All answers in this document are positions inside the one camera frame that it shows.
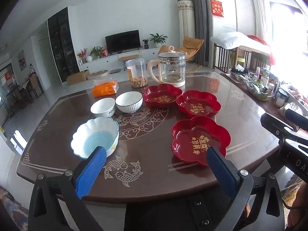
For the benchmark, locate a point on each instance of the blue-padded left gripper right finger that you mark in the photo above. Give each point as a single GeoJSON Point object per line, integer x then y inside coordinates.
{"type": "Point", "coordinates": [256, 202]}

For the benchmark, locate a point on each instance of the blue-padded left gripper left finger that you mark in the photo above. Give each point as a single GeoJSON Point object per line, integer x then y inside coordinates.
{"type": "Point", "coordinates": [45, 213]}

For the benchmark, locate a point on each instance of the red flower plate front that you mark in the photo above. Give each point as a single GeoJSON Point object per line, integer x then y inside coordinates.
{"type": "Point", "coordinates": [193, 137]}

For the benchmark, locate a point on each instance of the red flower plate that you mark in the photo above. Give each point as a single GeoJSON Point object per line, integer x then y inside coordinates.
{"type": "Point", "coordinates": [193, 137]}
{"type": "Point", "coordinates": [196, 103]}
{"type": "Point", "coordinates": [162, 96]}

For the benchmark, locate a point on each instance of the blue white scalloped bowl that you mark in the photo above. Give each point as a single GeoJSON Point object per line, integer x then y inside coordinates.
{"type": "Point", "coordinates": [100, 131]}

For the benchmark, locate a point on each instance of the white bowl blue pattern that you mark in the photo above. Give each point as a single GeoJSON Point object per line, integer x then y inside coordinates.
{"type": "Point", "coordinates": [103, 107]}

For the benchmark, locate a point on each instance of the red flower plate back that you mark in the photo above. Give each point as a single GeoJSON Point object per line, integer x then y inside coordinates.
{"type": "Point", "coordinates": [162, 96]}

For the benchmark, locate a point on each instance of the white ribbed bowl dark rim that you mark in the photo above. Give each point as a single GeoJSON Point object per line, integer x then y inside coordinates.
{"type": "Point", "coordinates": [129, 102]}

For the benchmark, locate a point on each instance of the person right hand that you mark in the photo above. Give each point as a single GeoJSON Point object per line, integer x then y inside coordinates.
{"type": "Point", "coordinates": [297, 217]}

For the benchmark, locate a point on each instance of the basket of toiletries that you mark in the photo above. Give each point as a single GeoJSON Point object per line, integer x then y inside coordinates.
{"type": "Point", "coordinates": [262, 84]}

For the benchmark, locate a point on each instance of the wooden side bench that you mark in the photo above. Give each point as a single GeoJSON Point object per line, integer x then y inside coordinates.
{"type": "Point", "coordinates": [224, 59]}

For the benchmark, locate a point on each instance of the white pillow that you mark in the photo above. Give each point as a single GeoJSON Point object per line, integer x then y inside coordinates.
{"type": "Point", "coordinates": [231, 40]}

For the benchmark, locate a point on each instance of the orange lounge chair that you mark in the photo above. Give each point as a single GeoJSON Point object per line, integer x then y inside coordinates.
{"type": "Point", "coordinates": [190, 47]}

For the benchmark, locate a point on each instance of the cardboard box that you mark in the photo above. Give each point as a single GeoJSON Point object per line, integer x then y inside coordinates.
{"type": "Point", "coordinates": [77, 77]}

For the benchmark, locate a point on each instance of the orange tissue pack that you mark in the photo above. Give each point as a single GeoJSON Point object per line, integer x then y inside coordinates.
{"type": "Point", "coordinates": [105, 87]}

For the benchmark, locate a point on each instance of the white standing air conditioner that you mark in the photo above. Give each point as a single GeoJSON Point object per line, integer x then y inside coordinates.
{"type": "Point", "coordinates": [186, 19]}

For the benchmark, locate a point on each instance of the red flower vase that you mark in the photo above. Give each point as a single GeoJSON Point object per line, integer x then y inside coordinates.
{"type": "Point", "coordinates": [82, 55]}

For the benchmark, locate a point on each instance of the green potted plant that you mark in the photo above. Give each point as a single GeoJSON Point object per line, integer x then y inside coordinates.
{"type": "Point", "coordinates": [158, 39]}

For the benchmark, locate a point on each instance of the clear jar with peanuts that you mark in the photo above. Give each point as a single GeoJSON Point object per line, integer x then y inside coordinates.
{"type": "Point", "coordinates": [137, 72]}

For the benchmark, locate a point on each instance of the white tv cabinet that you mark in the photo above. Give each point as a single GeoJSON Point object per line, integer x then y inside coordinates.
{"type": "Point", "coordinates": [111, 62]}

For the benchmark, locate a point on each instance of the small wooden stool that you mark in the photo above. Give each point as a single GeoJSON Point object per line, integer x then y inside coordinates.
{"type": "Point", "coordinates": [124, 59]}

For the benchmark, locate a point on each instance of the black television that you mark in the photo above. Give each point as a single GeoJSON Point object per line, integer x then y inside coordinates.
{"type": "Point", "coordinates": [123, 41]}

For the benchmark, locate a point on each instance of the dark glass display cabinet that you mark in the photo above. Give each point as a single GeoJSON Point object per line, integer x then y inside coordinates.
{"type": "Point", "coordinates": [61, 44]}

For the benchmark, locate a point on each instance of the glass kettle cream handle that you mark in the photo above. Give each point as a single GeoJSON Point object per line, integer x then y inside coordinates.
{"type": "Point", "coordinates": [169, 68]}

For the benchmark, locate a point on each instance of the red wall decoration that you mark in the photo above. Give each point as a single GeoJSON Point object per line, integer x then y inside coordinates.
{"type": "Point", "coordinates": [216, 8]}

